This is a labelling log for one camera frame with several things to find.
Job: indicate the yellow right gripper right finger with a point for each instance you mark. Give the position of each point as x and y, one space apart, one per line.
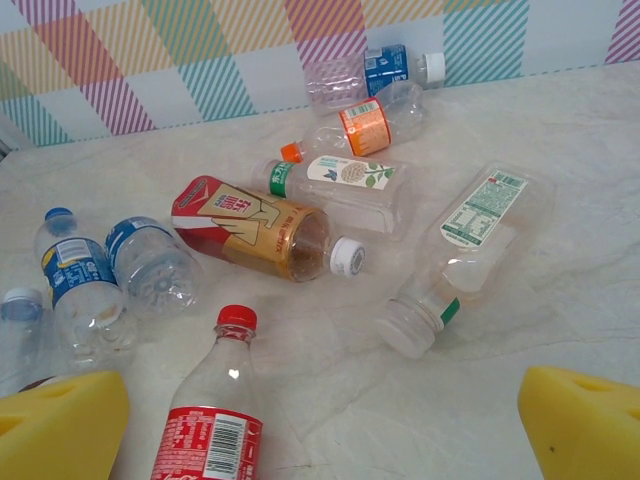
585 440

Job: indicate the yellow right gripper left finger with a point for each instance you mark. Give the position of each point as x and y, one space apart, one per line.
55 435

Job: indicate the Pepsi bottle with blue cap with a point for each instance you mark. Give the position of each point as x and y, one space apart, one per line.
20 340

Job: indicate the Coca-Cola bottle with red cap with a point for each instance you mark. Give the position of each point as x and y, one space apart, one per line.
210 380

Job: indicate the clear bottle with blue label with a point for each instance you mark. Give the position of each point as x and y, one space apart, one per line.
150 270
75 270

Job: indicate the clear bottle green white label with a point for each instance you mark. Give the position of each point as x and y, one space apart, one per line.
475 250

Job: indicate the red and gold drink bottle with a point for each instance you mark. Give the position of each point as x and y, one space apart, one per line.
240 225

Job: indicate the blue label white cap bottle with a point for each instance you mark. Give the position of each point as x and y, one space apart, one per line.
385 67

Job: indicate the clear bottle with flower label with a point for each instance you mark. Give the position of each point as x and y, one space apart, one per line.
350 200

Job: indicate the clear bottle with orange label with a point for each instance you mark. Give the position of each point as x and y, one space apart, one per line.
365 125

